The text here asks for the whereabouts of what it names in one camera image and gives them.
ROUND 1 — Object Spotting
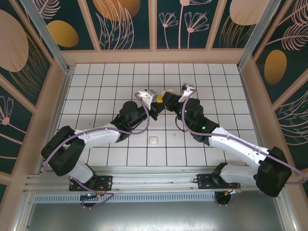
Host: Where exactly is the grey metal sheet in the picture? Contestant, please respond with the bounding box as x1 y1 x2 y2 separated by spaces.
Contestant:
26 201 293 231

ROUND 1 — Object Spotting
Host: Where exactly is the aluminium mounting rail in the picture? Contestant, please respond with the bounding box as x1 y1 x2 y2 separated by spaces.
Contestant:
23 165 241 194

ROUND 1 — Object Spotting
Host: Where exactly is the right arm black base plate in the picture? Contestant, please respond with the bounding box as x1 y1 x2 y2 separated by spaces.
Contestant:
196 173 217 191

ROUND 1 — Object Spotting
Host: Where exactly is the grey slotted cable duct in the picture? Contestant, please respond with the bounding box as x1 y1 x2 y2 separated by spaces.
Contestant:
33 193 217 203

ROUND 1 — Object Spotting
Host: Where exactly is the aluminium frame post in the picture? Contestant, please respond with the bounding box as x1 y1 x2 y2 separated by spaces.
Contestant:
237 0 280 70
20 0 73 73

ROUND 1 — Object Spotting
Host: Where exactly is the thin black cable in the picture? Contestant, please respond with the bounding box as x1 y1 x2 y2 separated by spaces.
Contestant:
174 115 188 132

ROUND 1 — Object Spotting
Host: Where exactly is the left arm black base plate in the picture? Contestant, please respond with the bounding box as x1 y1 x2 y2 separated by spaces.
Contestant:
69 175 114 192

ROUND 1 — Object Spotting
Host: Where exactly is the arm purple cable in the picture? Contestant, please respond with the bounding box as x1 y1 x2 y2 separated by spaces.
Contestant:
182 89 307 186
42 92 153 209

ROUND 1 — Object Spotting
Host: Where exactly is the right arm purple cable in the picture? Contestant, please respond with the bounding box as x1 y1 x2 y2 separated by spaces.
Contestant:
182 89 307 186

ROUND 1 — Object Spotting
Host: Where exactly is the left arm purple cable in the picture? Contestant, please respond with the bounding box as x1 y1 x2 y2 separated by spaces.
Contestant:
42 92 153 209

